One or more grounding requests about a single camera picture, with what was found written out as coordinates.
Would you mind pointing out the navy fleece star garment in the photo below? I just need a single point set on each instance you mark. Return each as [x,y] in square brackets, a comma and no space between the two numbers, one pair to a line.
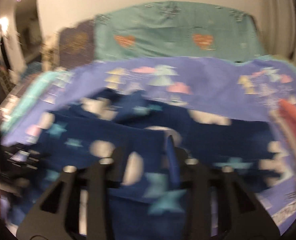
[122,166]

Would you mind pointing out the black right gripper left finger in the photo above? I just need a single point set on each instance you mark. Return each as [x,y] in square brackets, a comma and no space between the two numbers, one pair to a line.
[76,205]

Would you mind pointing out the purple printed blanket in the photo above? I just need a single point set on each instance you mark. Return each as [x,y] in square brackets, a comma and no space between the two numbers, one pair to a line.
[221,112]

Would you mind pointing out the dark purple tree-print pillow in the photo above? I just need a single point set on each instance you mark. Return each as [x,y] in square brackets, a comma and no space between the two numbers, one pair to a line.
[77,45]

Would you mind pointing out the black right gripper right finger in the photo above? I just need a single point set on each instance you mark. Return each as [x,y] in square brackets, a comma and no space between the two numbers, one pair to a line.
[219,205]

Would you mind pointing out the turquoise quilt edge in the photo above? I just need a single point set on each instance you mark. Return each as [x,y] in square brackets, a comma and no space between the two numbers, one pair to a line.
[35,90]

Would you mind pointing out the green heart-print sheet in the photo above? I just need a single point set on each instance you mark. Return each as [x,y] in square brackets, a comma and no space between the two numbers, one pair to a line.
[173,28]

